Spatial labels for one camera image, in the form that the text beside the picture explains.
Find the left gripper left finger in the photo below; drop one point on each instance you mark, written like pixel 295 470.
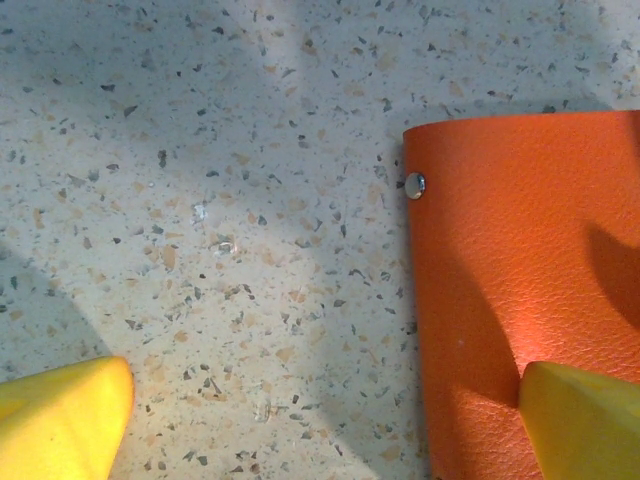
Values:
pixel 55 425

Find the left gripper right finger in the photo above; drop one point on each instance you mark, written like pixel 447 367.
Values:
pixel 590 430

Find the orange leather card holder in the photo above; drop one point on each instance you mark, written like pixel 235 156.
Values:
pixel 500 225

